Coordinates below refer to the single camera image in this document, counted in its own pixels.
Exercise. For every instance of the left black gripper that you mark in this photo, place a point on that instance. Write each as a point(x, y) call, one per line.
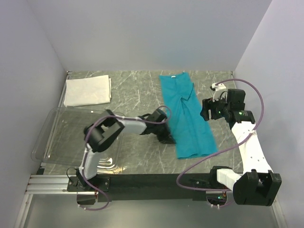
point(166, 138)

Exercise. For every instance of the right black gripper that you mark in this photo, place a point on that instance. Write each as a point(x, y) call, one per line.
point(211, 106)

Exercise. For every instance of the teal t shirt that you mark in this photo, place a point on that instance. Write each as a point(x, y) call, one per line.
point(192, 134)

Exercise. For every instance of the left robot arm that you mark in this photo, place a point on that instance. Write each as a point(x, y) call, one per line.
point(100, 135)

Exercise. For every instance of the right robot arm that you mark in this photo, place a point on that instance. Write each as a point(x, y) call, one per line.
point(258, 185)

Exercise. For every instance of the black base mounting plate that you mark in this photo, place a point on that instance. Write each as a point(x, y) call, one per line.
point(110, 187)

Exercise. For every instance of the folded white t shirt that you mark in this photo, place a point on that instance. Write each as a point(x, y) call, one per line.
point(88, 91)

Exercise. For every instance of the clear plastic bin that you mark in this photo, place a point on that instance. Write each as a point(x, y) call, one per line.
point(61, 138)

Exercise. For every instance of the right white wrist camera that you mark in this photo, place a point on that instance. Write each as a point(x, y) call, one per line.
point(219, 90)

